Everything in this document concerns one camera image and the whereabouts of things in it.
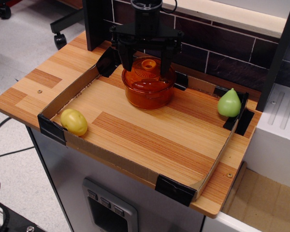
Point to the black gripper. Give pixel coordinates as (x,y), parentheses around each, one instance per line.
(134,36)

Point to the orange transparent pot lid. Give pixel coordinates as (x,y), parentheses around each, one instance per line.
(145,76)

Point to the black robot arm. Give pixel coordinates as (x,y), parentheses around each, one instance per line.
(148,11)

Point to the orange transparent pot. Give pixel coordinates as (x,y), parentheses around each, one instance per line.
(149,95)

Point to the black office chair base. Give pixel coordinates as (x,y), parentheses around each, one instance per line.
(63,23)

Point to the green toy pear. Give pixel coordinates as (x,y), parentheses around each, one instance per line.
(229,104)

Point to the yellow toy potato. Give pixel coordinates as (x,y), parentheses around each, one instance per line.
(74,122)

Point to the cardboard fence with black tape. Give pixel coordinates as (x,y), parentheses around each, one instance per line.
(174,149)

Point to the black caster wheel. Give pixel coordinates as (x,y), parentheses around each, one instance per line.
(5,11)

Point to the white toy sink drainboard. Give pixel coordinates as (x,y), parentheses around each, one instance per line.
(275,118)

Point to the grey oven control panel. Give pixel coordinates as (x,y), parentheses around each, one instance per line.
(108,212)

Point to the black post left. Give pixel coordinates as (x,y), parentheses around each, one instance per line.
(98,17)

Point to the black post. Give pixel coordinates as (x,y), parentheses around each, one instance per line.
(275,66)
(98,17)

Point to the black post right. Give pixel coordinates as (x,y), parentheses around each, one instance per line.
(275,66)

